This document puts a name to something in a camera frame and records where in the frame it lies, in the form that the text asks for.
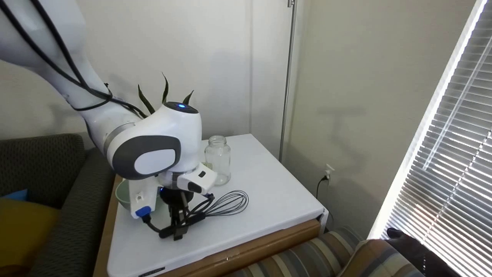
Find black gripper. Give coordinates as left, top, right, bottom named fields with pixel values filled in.
left=158, top=185, right=195, bottom=242

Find black handled wire whisk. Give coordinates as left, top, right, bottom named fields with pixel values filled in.
left=158, top=190, right=250, bottom=241

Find green ceramic bowl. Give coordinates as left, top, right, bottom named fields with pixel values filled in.
left=113, top=179, right=135, bottom=212

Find clear glass jar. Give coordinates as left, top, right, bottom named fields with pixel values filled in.
left=202, top=135, right=231, bottom=188

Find dark grey sofa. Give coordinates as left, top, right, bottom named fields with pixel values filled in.
left=0, top=133, right=116, bottom=277

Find striped fabric sofa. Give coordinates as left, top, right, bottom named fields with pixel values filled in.
left=224, top=230, right=359, bottom=277

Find green snake plant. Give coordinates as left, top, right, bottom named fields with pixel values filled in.
left=136, top=75, right=196, bottom=118

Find yellow cushion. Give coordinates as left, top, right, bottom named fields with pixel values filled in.
left=0, top=199, right=59, bottom=268

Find blue cushion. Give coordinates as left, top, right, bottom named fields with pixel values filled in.
left=0, top=188, right=28, bottom=204

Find striped sofa cushion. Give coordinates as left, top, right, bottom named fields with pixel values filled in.
left=336, top=238, right=427, bottom=277

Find white window blinds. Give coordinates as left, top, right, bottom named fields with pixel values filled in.
left=367, top=0, right=492, bottom=277

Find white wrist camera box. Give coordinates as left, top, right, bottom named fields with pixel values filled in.
left=175, top=164, right=218, bottom=198

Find black power cord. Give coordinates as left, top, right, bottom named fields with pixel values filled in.
left=313, top=175, right=328, bottom=202

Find white wall outlet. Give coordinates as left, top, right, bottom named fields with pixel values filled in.
left=321, top=162, right=334, bottom=182

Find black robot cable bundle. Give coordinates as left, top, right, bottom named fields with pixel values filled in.
left=0, top=0, right=150, bottom=121

